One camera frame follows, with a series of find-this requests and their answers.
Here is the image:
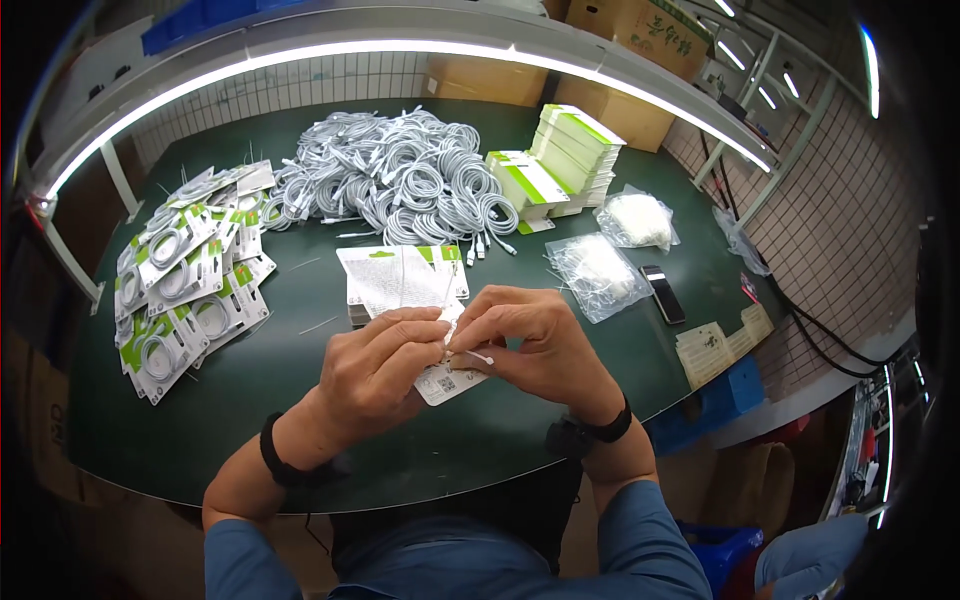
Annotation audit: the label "person's left hand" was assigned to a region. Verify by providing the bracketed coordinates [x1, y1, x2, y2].
[298, 306, 454, 460]

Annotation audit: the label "person's right hand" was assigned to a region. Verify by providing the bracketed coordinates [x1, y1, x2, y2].
[447, 285, 625, 426]

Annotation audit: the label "white packaging card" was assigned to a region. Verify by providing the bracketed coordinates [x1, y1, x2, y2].
[412, 318, 491, 408]

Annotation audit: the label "black wrist band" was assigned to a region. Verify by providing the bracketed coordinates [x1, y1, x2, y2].
[544, 393, 634, 459]
[259, 410, 354, 490]

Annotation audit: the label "large clear bag of ties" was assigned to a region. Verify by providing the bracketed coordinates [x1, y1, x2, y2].
[543, 231, 654, 326]

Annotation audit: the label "stack of white packaging cards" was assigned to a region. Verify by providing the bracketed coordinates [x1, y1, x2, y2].
[336, 243, 472, 330]

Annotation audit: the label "black smartphone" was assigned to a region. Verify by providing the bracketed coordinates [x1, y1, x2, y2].
[639, 264, 688, 327]

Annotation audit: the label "stack of beige paper sheets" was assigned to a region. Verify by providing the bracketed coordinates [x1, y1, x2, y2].
[674, 302, 776, 392]

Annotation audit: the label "small clear bag of ties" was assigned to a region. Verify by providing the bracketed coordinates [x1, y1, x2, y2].
[592, 183, 682, 255]

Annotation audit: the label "blue plastic crate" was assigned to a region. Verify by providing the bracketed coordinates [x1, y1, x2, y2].
[648, 355, 768, 456]

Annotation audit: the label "low stack of green-white boxes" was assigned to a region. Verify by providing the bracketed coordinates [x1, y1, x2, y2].
[484, 150, 572, 223]

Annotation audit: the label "person's body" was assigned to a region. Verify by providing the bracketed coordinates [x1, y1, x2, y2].
[204, 480, 714, 600]

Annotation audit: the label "tall stack of green-white boxes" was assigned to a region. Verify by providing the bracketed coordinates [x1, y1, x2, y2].
[528, 103, 628, 219]

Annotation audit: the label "empty clear plastic bag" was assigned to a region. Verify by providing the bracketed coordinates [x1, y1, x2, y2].
[711, 205, 774, 279]

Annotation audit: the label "blue plastic stool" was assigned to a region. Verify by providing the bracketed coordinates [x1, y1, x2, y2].
[677, 520, 766, 600]

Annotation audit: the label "plain cardboard box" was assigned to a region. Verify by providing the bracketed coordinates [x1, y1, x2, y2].
[551, 75, 678, 154]
[422, 55, 550, 108]

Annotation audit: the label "long white light strip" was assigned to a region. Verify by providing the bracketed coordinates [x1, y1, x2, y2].
[41, 37, 775, 204]

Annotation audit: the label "person's legs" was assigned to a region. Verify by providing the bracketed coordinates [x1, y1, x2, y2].
[754, 513, 870, 600]

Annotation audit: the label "brown cardboard carton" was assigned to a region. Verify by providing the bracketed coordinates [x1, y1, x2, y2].
[0, 326, 84, 505]

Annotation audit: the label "cluttered shelf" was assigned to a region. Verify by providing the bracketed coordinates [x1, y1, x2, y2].
[823, 337, 933, 531]

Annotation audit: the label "printed cardboard box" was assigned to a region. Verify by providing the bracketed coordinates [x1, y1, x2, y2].
[564, 0, 715, 83]

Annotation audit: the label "metal rack with lights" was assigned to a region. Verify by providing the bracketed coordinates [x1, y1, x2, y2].
[675, 0, 888, 234]

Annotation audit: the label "blue storage bin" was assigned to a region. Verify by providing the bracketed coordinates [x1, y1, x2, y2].
[141, 0, 305, 58]

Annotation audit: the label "pile of packaged cables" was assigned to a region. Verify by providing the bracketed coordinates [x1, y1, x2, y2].
[112, 159, 279, 407]

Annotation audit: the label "pile of white coiled cables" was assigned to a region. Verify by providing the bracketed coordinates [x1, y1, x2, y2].
[258, 105, 521, 268]

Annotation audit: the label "black power cables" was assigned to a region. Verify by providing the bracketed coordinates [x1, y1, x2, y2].
[697, 127, 895, 381]

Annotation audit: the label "grey workbench overhead frame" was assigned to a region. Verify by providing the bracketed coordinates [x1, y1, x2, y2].
[15, 0, 843, 305]

